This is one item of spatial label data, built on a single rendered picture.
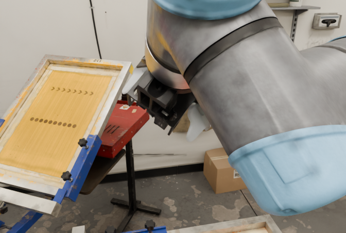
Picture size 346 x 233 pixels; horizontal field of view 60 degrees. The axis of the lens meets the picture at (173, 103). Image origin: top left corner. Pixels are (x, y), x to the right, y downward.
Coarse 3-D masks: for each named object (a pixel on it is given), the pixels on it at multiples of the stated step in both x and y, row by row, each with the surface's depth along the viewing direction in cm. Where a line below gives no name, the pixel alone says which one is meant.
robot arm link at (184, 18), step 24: (168, 0) 18; (192, 0) 16; (216, 0) 16; (240, 0) 16; (264, 0) 19; (168, 24) 19; (192, 24) 18; (216, 24) 18; (240, 24) 17; (168, 48) 21; (192, 48) 19
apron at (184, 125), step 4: (188, 108) 293; (184, 116) 295; (180, 120) 297; (184, 120) 297; (188, 120) 298; (180, 124) 299; (184, 124) 299; (188, 124) 300; (176, 128) 301; (180, 128) 301; (184, 128) 300; (212, 128) 311
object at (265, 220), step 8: (264, 216) 136; (208, 224) 132; (216, 224) 132; (224, 224) 132; (232, 224) 132; (240, 224) 132; (248, 224) 132; (256, 224) 133; (264, 224) 134; (272, 224) 132; (168, 232) 127; (176, 232) 127; (184, 232) 127; (192, 232) 127; (200, 232) 128; (208, 232) 128; (216, 232) 130; (224, 232) 131; (232, 232) 132; (272, 232) 128; (280, 232) 127
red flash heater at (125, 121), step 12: (120, 108) 220; (132, 108) 220; (120, 120) 201; (132, 120) 201; (144, 120) 214; (108, 132) 185; (120, 132) 185; (132, 132) 197; (108, 144) 172; (120, 144) 181; (108, 156) 175
